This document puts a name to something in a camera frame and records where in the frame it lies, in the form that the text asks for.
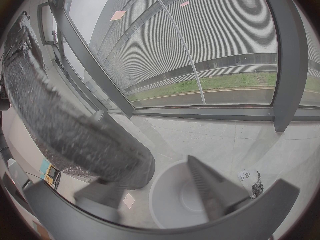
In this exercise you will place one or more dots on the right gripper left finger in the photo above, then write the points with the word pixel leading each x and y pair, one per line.
pixel 100 199

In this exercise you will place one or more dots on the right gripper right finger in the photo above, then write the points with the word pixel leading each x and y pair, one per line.
pixel 212 196

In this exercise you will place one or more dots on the clear printed wrapper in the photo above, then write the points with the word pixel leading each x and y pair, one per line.
pixel 245 176

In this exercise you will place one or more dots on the black plastic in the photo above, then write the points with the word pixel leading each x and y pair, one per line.
pixel 257 187

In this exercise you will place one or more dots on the black plastic bag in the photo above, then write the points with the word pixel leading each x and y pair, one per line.
pixel 62 114

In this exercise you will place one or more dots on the white trash bin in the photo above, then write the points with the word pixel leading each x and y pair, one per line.
pixel 170 184

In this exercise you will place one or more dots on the dark grey round chair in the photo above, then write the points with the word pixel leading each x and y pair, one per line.
pixel 150 171

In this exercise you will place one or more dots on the window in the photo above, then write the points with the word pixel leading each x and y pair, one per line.
pixel 287 59

